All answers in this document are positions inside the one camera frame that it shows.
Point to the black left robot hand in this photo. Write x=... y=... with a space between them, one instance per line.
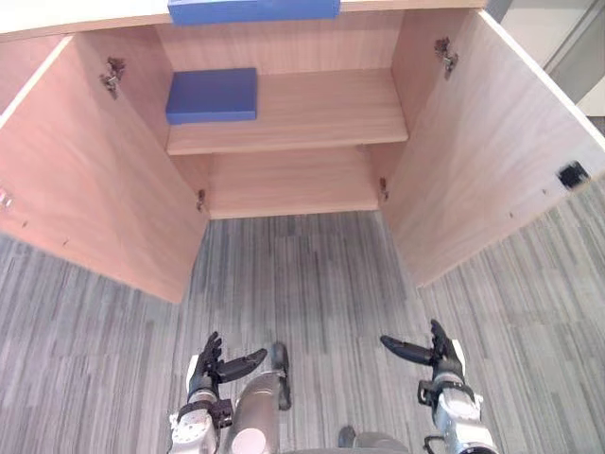
x=205 y=366

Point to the silver door catch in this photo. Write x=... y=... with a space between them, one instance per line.
x=5 y=198

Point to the wooden cabinet shelf board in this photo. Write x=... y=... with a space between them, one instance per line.
x=326 y=113

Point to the dark right robot foot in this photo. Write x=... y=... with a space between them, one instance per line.
x=347 y=437

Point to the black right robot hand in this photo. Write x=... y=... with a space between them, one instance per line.
x=442 y=357

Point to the wooden office cabinet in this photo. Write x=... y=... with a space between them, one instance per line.
x=293 y=182

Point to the black door latch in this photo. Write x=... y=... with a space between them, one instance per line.
x=573 y=175

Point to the blue folder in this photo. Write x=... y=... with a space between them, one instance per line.
x=255 y=12
x=212 y=97

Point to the wooden cabinet door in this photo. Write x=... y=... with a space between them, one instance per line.
x=94 y=189
x=487 y=165

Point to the metal door hinge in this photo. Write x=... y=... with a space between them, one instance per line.
x=201 y=199
x=383 y=188
x=112 y=78
x=446 y=57

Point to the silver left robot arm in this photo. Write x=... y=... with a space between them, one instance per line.
x=191 y=425

